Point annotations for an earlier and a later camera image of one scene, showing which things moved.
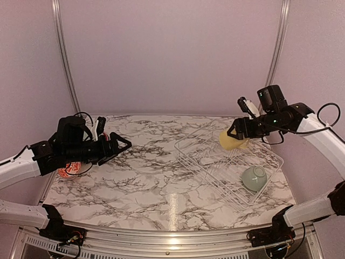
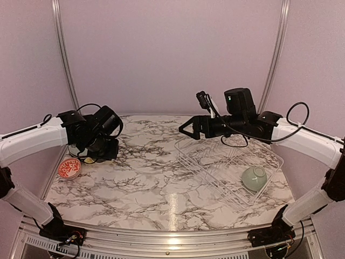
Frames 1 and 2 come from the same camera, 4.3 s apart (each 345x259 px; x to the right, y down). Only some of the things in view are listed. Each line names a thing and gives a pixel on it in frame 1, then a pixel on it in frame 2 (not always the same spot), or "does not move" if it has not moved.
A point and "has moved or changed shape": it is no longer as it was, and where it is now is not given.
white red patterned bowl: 71,169 does not move
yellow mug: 230,143 has moved or changed shape
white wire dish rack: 241,176 does not move
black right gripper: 247,130 -> 199,120
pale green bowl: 254,178 does not move
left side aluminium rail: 49,183 does not move
